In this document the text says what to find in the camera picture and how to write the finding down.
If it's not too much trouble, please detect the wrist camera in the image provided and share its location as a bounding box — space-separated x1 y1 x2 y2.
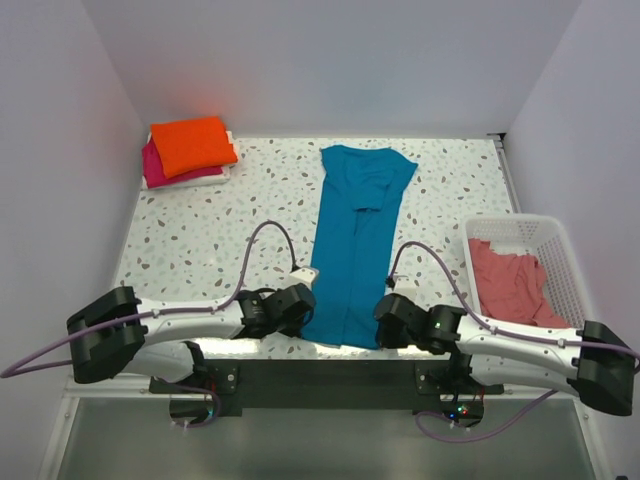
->
286 266 319 290
385 274 417 300

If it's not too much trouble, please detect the salmon pink t-shirt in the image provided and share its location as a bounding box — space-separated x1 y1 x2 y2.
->
469 238 570 329

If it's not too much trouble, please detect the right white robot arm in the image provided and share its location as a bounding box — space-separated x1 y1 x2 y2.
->
374 293 639 417

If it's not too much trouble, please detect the folded orange t-shirt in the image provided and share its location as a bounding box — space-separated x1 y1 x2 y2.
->
150 117 238 178

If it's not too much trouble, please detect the aluminium frame rail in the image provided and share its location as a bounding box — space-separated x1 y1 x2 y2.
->
37 378 79 480

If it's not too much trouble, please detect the folded magenta t-shirt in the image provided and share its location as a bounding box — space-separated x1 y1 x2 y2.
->
142 140 222 187

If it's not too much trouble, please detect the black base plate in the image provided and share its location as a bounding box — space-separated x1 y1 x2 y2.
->
148 357 506 419

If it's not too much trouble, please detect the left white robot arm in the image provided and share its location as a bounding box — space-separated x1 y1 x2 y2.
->
67 283 316 392

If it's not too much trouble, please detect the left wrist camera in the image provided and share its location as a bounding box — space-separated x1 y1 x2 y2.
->
286 266 319 290

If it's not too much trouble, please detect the blue t-shirt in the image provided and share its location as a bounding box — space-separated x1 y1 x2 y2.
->
302 145 417 349

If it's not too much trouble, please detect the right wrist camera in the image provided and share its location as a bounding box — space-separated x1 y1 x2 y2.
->
385 274 417 300

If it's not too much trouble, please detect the white plastic basket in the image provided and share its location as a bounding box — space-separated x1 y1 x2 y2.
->
461 214 594 341

